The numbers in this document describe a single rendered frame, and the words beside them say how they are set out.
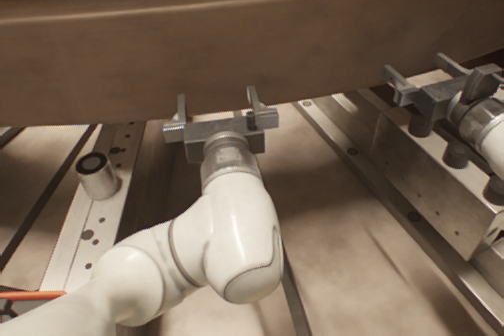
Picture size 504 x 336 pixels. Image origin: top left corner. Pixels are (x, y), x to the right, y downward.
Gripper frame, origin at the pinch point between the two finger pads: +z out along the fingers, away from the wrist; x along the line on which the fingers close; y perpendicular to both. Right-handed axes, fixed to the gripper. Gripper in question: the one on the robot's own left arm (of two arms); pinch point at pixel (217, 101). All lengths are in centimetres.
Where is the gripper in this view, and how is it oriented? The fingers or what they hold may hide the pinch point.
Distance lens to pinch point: 73.4
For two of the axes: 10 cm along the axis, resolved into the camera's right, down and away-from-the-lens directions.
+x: -9.9, 1.3, -1.1
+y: -0.3, -7.5, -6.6
